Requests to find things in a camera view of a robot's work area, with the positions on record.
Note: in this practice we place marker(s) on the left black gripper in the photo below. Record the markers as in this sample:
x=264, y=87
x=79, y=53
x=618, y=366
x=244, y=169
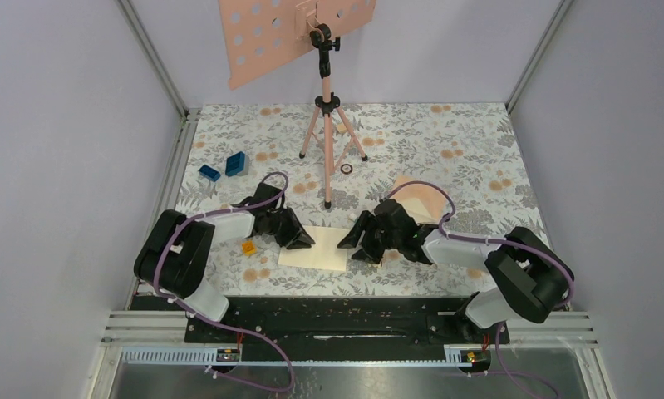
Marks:
x=295, y=237

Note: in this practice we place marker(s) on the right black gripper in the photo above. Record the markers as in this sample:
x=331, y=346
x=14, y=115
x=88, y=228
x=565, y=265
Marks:
x=367, y=221

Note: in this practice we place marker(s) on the beige lined letter paper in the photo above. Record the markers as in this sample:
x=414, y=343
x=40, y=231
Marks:
x=323, y=255

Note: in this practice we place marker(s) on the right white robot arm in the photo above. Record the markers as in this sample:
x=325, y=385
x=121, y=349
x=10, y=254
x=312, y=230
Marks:
x=530, y=279

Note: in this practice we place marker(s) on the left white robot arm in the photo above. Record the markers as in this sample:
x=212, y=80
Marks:
x=176, y=252

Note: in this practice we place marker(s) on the tan paper envelope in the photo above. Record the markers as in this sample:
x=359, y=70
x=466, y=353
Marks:
x=425, y=204

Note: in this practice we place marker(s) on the orange square toy brick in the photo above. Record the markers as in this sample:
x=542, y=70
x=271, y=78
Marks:
x=248, y=248

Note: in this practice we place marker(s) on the floral patterned table mat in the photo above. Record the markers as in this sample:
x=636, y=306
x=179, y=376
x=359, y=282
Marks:
x=469, y=150

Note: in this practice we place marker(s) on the large blue toy brick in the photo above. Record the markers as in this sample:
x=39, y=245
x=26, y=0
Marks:
x=237, y=164

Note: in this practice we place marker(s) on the small blue toy brick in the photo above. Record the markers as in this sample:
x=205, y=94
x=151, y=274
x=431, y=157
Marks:
x=209, y=173

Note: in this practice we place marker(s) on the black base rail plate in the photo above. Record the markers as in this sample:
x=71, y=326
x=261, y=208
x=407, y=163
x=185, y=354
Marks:
x=326, y=330

